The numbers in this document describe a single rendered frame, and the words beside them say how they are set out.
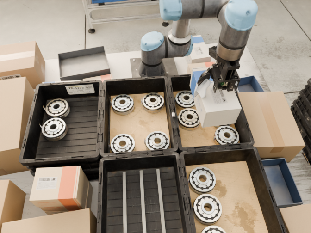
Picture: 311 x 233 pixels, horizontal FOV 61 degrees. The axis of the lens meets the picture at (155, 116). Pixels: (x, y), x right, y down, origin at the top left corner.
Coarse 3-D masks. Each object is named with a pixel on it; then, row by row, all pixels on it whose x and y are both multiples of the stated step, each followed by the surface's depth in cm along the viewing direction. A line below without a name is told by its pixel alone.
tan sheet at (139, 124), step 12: (132, 96) 128; (120, 120) 120; (132, 120) 120; (144, 120) 120; (156, 120) 120; (120, 132) 116; (132, 132) 116; (144, 132) 116; (168, 132) 116; (144, 144) 112
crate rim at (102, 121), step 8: (104, 80) 120; (112, 80) 120; (120, 80) 120; (128, 80) 121; (104, 88) 118; (168, 88) 118; (104, 96) 117; (168, 96) 115; (104, 104) 112; (168, 104) 112; (104, 112) 110; (104, 120) 108; (104, 128) 105; (104, 136) 104; (176, 136) 103; (176, 144) 101; (120, 152) 99; (128, 152) 99; (136, 152) 99; (144, 152) 99; (152, 152) 99; (160, 152) 99
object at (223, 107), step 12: (192, 72) 96; (192, 84) 98; (216, 96) 88; (228, 96) 88; (204, 108) 86; (216, 108) 85; (228, 108) 85; (240, 108) 86; (204, 120) 88; (216, 120) 89; (228, 120) 90
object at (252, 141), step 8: (168, 80) 120; (240, 104) 112; (240, 112) 111; (176, 120) 108; (176, 128) 105; (248, 128) 105; (224, 144) 101; (232, 144) 101; (240, 144) 101; (248, 144) 101
